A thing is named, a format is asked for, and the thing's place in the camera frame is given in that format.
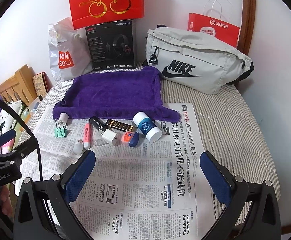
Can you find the black gold tube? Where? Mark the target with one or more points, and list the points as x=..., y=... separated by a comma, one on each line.
x=118, y=125

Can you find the pink flashlight pen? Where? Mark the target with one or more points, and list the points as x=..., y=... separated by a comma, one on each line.
x=86, y=136

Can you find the small white cylinder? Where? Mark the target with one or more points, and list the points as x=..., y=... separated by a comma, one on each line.
x=63, y=119

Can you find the clear plastic box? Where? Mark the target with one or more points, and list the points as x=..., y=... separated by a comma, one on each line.
x=31, y=110

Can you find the polka dot cloth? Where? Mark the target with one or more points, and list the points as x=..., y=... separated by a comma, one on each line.
x=13, y=110

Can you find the grey waist bag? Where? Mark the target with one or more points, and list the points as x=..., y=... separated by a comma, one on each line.
x=198, y=52

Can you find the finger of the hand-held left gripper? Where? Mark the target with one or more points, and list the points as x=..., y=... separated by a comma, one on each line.
x=3, y=137
x=23, y=149

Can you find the white USB light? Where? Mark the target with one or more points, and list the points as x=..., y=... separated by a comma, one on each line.
x=78, y=147

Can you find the blue white bottle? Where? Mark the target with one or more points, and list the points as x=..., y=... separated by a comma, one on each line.
x=145, y=126

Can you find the white plastic shopping bag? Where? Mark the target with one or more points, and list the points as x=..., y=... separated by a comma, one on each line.
x=81, y=52

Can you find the black stick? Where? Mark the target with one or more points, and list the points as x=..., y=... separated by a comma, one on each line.
x=98, y=124

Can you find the white charger plug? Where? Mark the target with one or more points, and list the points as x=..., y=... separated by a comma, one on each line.
x=109, y=137

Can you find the purple towel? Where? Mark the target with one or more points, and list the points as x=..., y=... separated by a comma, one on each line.
x=115, y=90

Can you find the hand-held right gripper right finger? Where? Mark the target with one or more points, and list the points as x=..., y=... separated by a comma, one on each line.
x=215, y=177

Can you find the black headset box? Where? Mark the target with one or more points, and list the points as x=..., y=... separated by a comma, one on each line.
x=105, y=42

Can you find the clear plastic cap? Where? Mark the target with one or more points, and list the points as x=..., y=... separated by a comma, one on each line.
x=99, y=143

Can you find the green binder clip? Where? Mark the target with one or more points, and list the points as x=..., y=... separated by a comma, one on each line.
x=60, y=132

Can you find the brown wooden headboard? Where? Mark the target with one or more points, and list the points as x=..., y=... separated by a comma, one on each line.
x=249, y=17

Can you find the illustrated notebook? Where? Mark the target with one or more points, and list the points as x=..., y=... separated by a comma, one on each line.
x=39, y=85

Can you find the light wooden rack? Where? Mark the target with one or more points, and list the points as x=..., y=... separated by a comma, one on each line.
x=18, y=82

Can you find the newspaper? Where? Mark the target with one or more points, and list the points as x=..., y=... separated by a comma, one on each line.
x=135, y=160

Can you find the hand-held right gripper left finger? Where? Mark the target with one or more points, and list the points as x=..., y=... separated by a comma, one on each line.
x=80, y=175

